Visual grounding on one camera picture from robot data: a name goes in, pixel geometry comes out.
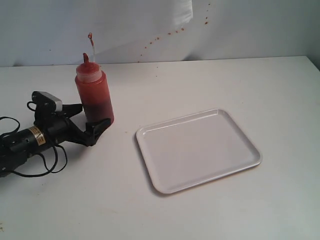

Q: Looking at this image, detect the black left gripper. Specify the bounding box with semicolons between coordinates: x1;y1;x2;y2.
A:
33;103;111;147

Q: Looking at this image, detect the red ketchup squeeze bottle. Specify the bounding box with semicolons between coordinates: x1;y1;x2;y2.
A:
75;52;114;124

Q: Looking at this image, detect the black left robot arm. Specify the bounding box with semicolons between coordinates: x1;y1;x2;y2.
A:
0;103;111;178

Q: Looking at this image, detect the white rectangular plastic tray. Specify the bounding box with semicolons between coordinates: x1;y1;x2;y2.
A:
135;108;263;195

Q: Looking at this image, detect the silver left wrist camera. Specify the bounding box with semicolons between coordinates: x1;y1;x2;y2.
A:
31;91;63;113

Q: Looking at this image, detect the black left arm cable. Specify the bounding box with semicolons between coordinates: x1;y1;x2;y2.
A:
0;101;68;179

